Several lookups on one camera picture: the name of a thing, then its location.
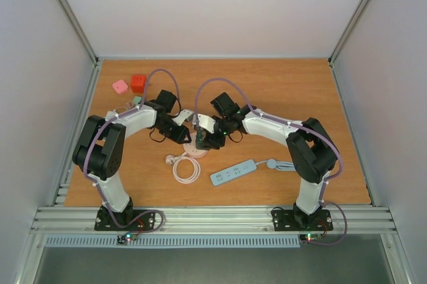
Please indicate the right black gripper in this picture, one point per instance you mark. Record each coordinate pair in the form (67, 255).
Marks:
(216, 141)

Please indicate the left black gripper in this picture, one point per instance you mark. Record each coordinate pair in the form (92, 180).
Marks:
(180, 136)

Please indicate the dark green patterned cube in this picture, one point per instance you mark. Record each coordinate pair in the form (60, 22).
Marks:
(200, 142)

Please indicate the pink round socket hub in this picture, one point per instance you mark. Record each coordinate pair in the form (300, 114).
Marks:
(191, 150)

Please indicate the light blue power strip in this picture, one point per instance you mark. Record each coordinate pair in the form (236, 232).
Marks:
(233, 172)

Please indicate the green small plug charger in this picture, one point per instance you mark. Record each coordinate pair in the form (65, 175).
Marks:
(137, 100)

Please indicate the red cube plug adapter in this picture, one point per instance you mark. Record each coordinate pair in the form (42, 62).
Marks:
(138, 83)

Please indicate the white USB wall charger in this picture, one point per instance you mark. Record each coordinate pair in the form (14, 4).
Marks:
(111, 115)

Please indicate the pink cube plug adapter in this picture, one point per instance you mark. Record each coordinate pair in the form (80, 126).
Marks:
(120, 87)

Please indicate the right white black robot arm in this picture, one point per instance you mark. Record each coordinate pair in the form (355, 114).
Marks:
(315, 157)

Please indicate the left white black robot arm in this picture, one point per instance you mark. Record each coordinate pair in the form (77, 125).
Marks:
(99, 150)

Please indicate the left small circuit board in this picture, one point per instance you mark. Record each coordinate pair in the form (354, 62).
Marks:
(126, 239)

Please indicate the small circuit board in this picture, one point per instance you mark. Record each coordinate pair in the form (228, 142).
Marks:
(126, 239)
(310, 237)

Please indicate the right small circuit board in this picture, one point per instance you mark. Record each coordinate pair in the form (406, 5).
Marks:
(310, 237)

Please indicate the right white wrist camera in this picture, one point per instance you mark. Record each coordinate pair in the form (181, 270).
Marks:
(204, 122)

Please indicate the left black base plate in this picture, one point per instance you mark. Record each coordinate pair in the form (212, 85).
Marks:
(138, 220)

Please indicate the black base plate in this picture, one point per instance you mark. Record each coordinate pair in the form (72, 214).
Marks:
(283, 220)
(138, 220)

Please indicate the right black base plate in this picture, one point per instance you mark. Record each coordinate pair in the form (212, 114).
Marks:
(283, 220)

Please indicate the aluminium front rail frame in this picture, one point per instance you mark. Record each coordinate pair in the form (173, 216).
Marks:
(361, 219)

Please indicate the blue slotted cable duct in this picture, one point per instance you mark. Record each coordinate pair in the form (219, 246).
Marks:
(176, 241)

